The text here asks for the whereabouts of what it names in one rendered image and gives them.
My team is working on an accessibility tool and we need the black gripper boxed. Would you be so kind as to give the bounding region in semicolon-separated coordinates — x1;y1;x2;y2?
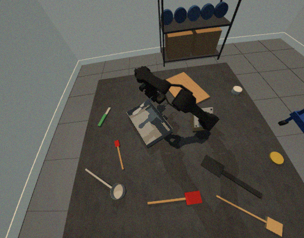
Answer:
139;83;166;104

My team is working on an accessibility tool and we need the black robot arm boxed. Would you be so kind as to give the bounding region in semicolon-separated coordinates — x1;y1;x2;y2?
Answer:
134;66;219;131

